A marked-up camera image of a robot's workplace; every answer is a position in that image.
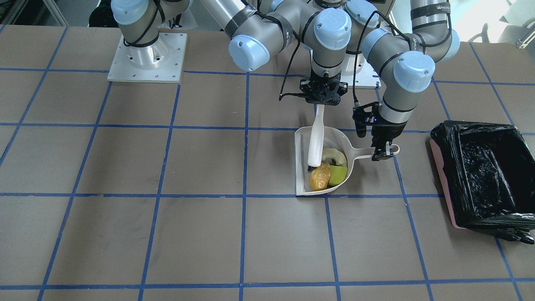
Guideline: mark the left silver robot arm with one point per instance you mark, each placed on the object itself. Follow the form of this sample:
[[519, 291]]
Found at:
[[405, 62]]

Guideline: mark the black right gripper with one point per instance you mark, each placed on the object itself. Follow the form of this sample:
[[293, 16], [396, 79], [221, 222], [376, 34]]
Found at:
[[304, 88]]

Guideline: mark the white hand brush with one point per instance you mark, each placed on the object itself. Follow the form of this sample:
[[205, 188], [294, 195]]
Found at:
[[316, 139]]

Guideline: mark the orange potato-shaped toy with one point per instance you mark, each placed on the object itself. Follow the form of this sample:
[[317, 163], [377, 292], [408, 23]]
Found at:
[[320, 176]]

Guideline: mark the yellow sponge piece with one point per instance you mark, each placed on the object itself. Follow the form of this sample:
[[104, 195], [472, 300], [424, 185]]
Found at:
[[338, 175]]

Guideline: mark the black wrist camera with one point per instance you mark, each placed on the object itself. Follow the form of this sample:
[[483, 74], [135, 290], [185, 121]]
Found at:
[[364, 116]]

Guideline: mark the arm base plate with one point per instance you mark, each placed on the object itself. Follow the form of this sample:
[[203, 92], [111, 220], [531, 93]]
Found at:
[[160, 62], [365, 76]]

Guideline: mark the pink bin with black bag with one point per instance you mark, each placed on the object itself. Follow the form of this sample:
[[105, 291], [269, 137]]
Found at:
[[487, 173]]

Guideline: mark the cream croissant-shaped toy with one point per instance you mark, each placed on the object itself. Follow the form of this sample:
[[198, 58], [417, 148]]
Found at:
[[335, 155]]

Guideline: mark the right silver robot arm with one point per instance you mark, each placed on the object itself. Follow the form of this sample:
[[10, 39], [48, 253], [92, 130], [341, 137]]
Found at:
[[254, 37]]

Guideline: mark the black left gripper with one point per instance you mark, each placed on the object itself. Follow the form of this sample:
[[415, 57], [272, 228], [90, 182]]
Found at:
[[390, 129]]

